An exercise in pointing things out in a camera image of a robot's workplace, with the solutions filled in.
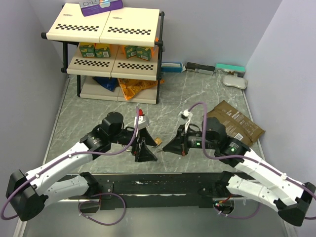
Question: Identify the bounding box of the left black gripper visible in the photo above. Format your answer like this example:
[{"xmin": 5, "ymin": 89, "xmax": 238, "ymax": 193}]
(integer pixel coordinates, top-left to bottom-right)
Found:
[{"xmin": 110, "ymin": 126, "xmax": 158, "ymax": 161}]

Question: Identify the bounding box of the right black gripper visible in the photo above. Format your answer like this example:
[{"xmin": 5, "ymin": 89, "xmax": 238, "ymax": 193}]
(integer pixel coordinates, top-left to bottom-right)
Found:
[{"xmin": 163, "ymin": 123, "xmax": 217, "ymax": 156}]

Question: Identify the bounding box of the small brass padlock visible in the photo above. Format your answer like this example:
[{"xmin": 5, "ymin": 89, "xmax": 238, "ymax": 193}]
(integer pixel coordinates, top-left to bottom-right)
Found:
[{"xmin": 154, "ymin": 137, "xmax": 162, "ymax": 148}]

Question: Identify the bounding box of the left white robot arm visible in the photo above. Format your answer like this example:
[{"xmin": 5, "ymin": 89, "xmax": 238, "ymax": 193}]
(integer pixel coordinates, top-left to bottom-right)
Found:
[{"xmin": 6, "ymin": 109, "xmax": 157, "ymax": 221}]

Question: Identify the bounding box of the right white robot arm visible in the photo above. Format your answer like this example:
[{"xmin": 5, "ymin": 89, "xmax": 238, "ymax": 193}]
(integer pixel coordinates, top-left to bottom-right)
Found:
[{"xmin": 163, "ymin": 117, "xmax": 316, "ymax": 227}]

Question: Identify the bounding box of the orange snack bag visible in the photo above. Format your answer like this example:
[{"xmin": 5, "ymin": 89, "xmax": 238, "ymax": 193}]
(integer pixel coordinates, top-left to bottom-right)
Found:
[{"xmin": 118, "ymin": 79, "xmax": 159, "ymax": 100}]

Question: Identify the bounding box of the brown foil pouch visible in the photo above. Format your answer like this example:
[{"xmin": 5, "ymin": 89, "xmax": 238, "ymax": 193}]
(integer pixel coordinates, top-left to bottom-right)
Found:
[{"xmin": 207, "ymin": 100, "xmax": 265, "ymax": 147}]

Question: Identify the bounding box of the blue snack bag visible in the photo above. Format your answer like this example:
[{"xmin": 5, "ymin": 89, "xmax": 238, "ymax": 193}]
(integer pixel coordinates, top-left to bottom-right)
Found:
[{"xmin": 93, "ymin": 77, "xmax": 118, "ymax": 92}]

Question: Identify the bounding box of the blue white flat box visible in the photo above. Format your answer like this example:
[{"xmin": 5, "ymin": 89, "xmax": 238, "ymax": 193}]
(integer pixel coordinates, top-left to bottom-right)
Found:
[{"xmin": 161, "ymin": 62, "xmax": 186, "ymax": 73}]

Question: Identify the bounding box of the black long box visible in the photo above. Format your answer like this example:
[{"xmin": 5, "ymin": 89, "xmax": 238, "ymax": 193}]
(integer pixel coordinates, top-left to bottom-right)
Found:
[{"xmin": 186, "ymin": 62, "xmax": 215, "ymax": 76}]

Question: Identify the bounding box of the grey white pad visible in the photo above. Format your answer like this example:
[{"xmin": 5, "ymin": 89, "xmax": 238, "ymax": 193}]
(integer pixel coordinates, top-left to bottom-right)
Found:
[{"xmin": 222, "ymin": 75, "xmax": 248, "ymax": 90}]

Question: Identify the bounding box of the teal white box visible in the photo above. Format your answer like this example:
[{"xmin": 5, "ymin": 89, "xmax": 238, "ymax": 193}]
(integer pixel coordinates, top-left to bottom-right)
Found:
[{"xmin": 215, "ymin": 63, "xmax": 245, "ymax": 77}]

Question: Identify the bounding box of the green yellow carton right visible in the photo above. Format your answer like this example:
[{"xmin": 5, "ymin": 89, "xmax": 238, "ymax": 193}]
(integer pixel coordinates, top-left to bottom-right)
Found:
[{"xmin": 136, "ymin": 46, "xmax": 152, "ymax": 61}]

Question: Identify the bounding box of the green yellow carton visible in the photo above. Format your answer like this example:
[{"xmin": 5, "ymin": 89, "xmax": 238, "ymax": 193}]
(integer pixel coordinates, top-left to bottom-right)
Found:
[
  {"xmin": 136, "ymin": 46, "xmax": 152, "ymax": 61},
  {"xmin": 123, "ymin": 45, "xmax": 137, "ymax": 59},
  {"xmin": 95, "ymin": 43, "xmax": 111, "ymax": 58},
  {"xmin": 79, "ymin": 42, "xmax": 96, "ymax": 58}
]

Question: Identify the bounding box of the cream black three-tier shelf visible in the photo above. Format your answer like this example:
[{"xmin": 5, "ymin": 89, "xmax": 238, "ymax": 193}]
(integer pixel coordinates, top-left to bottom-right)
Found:
[{"xmin": 41, "ymin": 3, "xmax": 165, "ymax": 104}]

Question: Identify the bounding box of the green yellow carton far left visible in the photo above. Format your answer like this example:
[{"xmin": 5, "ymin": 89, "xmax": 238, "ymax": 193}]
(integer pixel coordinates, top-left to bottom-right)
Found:
[{"xmin": 79, "ymin": 42, "xmax": 96, "ymax": 58}]

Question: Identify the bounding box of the purple white box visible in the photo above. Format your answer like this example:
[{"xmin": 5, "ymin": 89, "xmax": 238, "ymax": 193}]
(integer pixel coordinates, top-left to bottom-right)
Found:
[{"xmin": 79, "ymin": 0, "xmax": 123, "ymax": 16}]

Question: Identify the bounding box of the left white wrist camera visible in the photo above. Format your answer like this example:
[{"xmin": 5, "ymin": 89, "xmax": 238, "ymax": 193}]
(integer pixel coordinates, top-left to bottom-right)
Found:
[{"xmin": 134, "ymin": 109, "xmax": 150, "ymax": 130}]

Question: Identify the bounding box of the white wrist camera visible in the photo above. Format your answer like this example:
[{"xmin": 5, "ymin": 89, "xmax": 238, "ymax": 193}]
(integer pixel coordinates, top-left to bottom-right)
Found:
[
  {"xmin": 134, "ymin": 109, "xmax": 150, "ymax": 130},
  {"xmin": 178, "ymin": 110, "xmax": 193, "ymax": 131}
]

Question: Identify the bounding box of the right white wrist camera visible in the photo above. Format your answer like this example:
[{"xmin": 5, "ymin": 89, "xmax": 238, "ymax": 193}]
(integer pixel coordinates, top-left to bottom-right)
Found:
[{"xmin": 178, "ymin": 110, "xmax": 193, "ymax": 131}]

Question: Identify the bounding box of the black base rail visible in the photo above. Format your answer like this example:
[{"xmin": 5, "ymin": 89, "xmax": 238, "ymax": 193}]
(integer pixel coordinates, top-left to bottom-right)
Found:
[{"xmin": 68, "ymin": 171, "xmax": 244, "ymax": 210}]

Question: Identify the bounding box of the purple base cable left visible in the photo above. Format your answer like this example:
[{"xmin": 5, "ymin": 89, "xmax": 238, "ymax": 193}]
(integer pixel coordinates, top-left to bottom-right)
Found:
[{"xmin": 78, "ymin": 192, "xmax": 126, "ymax": 226}]

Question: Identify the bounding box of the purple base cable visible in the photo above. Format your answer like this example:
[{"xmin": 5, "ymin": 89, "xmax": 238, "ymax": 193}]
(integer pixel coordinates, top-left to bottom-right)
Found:
[
  {"xmin": 217, "ymin": 201, "xmax": 261, "ymax": 220},
  {"xmin": 78, "ymin": 192, "xmax": 126, "ymax": 226}
]

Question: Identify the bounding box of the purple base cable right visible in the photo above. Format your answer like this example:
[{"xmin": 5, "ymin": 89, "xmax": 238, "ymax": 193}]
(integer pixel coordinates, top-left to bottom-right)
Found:
[{"xmin": 217, "ymin": 201, "xmax": 261, "ymax": 220}]

